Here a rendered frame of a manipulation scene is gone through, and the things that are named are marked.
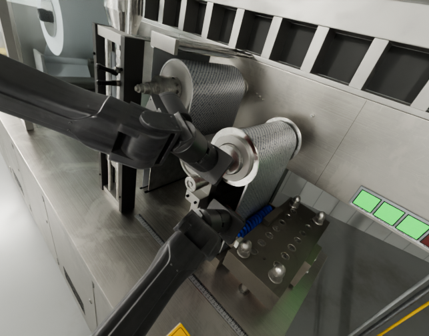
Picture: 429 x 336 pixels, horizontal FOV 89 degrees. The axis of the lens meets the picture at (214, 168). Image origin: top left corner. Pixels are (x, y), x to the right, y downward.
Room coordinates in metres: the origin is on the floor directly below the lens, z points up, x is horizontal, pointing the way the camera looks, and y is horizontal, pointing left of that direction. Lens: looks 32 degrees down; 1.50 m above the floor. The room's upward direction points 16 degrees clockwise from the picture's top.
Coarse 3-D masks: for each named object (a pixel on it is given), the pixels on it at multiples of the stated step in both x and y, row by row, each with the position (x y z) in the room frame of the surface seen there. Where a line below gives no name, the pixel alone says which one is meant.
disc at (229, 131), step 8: (232, 128) 0.49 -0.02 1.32; (216, 136) 0.51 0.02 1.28; (240, 136) 0.47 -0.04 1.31; (248, 136) 0.46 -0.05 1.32; (248, 144) 0.46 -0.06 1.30; (256, 152) 0.44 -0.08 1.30; (256, 160) 0.44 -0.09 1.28; (256, 168) 0.44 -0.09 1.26; (248, 176) 0.44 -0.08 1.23; (232, 184) 0.46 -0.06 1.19; (240, 184) 0.45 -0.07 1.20
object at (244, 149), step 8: (224, 136) 0.49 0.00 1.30; (232, 136) 0.47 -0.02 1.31; (216, 144) 0.49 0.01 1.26; (240, 144) 0.46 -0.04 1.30; (248, 152) 0.45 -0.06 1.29; (248, 160) 0.44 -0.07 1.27; (248, 168) 0.44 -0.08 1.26; (224, 176) 0.47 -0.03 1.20; (232, 176) 0.45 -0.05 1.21; (240, 176) 0.44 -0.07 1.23
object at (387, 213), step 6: (384, 204) 0.55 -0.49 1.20; (378, 210) 0.55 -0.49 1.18; (384, 210) 0.54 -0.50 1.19; (390, 210) 0.54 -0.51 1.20; (396, 210) 0.53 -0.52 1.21; (378, 216) 0.54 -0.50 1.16; (384, 216) 0.54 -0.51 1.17; (390, 216) 0.53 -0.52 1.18; (396, 216) 0.53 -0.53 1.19; (390, 222) 0.53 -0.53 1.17
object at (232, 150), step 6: (228, 144) 0.47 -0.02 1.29; (228, 150) 0.46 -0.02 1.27; (234, 150) 0.45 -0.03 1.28; (234, 156) 0.45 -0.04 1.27; (240, 156) 0.45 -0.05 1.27; (234, 162) 0.45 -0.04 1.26; (240, 162) 0.44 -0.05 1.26; (228, 168) 0.45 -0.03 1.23; (234, 168) 0.44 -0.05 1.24; (240, 168) 0.45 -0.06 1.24; (228, 174) 0.45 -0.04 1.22
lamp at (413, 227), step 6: (408, 216) 0.51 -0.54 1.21; (402, 222) 0.51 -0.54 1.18; (408, 222) 0.51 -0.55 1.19; (414, 222) 0.50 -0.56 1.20; (420, 222) 0.50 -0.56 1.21; (402, 228) 0.51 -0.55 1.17; (408, 228) 0.50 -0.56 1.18; (414, 228) 0.50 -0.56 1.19; (420, 228) 0.49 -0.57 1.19; (426, 228) 0.49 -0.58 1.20; (408, 234) 0.50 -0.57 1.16; (414, 234) 0.49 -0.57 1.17; (420, 234) 0.49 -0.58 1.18
